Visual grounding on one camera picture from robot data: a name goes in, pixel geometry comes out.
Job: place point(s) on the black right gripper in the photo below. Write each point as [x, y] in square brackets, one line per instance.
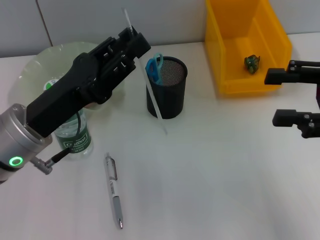
[318, 96]

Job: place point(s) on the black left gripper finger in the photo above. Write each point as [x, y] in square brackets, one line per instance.
[138, 47]

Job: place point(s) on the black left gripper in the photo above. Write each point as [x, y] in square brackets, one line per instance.
[65, 100]

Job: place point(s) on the blue scissors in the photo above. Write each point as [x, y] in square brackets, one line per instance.
[153, 70]

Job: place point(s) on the dark green plastic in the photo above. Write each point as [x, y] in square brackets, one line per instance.
[252, 64]

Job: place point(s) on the transparent plastic ruler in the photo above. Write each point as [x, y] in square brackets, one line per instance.
[155, 105]

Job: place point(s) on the clear green-label water bottle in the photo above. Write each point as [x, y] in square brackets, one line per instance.
[75, 145]

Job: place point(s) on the black mesh pen holder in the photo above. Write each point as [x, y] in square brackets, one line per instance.
[172, 97]

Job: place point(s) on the pale green glass fruit plate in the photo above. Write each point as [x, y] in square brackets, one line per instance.
[50, 60]

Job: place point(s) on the silver ballpoint pen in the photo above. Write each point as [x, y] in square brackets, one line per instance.
[113, 187]

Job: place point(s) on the yellow plastic bin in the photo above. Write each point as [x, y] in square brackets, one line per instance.
[225, 50]

